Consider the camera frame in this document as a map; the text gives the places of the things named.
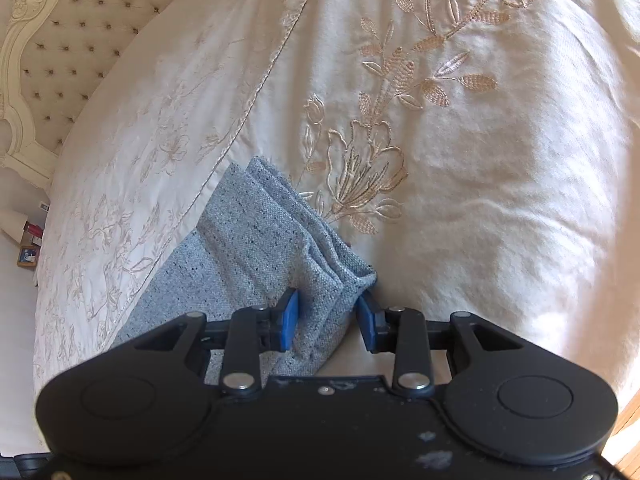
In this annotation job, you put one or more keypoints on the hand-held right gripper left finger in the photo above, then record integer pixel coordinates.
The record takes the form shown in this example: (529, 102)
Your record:
(289, 322)

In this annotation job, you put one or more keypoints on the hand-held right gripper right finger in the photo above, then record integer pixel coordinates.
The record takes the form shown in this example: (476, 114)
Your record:
(365, 325)

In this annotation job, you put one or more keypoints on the light blue speckled pants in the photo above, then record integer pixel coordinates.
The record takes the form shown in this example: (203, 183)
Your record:
(250, 240)

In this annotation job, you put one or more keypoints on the cream embroidered bedspread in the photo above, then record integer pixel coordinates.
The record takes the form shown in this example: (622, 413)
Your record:
(475, 185)

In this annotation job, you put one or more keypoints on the red bottle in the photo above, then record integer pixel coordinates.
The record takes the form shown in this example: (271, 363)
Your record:
(34, 230)

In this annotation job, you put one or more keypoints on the white table lamp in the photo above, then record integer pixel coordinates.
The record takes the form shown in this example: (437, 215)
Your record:
(11, 222)

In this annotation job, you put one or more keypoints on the cream tufted headboard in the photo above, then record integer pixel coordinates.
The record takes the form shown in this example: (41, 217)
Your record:
(85, 25)

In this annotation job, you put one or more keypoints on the wooden photo frame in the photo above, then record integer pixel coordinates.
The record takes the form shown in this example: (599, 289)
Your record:
(29, 256)

